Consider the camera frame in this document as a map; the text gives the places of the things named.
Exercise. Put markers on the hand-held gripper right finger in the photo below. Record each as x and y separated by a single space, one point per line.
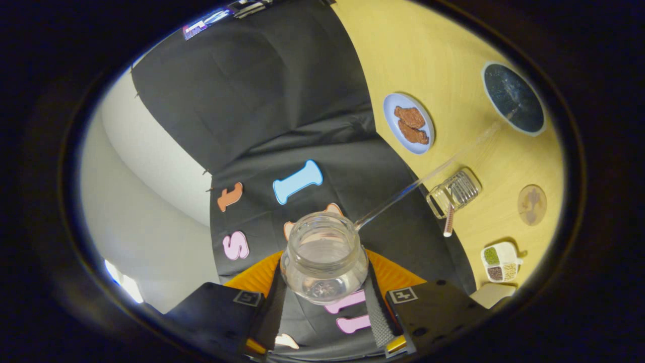
378 312

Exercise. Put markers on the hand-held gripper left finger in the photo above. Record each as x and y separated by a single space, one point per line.
272 312

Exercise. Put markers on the clear glass bottle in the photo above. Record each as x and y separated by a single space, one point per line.
325 232

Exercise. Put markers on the round wooden coaster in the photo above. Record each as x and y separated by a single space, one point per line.
532 204

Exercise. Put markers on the dark blue speckled cup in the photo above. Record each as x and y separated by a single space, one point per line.
524 108

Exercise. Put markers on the white striped straw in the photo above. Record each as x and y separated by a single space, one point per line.
448 224

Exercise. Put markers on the white toaster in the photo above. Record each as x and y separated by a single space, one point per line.
491 295

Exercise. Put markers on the brown beans heap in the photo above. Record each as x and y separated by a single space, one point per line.
495 273

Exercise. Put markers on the green beans heap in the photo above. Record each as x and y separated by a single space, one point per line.
491 256

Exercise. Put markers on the pale beans heap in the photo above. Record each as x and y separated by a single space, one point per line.
510 270

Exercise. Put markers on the white divided tray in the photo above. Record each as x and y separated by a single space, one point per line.
506 249

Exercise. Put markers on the ceiling light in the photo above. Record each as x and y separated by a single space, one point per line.
126 285

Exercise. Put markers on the brown meat piece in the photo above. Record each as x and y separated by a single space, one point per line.
414 135
409 117

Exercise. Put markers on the light blue plate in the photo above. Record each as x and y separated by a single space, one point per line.
392 108

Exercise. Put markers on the black backdrop cloth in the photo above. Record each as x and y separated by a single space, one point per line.
252 101

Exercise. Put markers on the wooden table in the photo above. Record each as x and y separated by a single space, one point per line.
418 50

